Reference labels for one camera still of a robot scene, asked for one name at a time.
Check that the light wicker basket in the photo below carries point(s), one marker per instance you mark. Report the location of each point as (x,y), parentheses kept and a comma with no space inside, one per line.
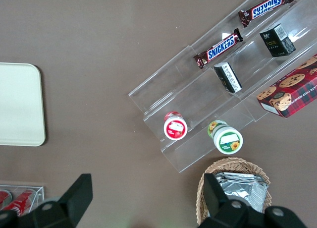
(237,164)

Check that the small black box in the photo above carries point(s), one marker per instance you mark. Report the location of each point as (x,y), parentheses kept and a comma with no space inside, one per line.
(229,78)
(277,40)

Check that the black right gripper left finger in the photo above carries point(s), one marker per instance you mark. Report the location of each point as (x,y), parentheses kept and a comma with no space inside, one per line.
(71,203)

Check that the silver foil container stack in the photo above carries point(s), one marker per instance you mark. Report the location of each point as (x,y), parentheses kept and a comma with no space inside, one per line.
(250,190)

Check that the green lid cup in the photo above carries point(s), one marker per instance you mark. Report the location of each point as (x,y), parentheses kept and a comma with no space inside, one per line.
(227,140)

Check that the clear acrylic tiered shelf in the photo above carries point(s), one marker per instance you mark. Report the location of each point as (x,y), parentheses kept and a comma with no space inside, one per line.
(188,94)

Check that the cream plastic tray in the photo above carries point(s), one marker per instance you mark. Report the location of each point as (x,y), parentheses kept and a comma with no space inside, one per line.
(19,104)

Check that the Snickers chocolate bar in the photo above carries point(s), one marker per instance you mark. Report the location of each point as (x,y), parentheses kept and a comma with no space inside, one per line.
(267,7)
(219,49)

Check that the red plaid cookie box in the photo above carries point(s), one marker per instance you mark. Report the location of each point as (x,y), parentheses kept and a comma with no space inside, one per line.
(289,91)

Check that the clear acrylic bottle rack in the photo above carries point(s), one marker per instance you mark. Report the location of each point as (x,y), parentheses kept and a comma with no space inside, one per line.
(37,195)

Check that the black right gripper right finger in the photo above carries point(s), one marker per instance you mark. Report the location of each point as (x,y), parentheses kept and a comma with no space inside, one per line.
(220,205)

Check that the red lid cup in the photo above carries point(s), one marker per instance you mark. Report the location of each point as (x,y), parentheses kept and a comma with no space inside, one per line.
(175,129)

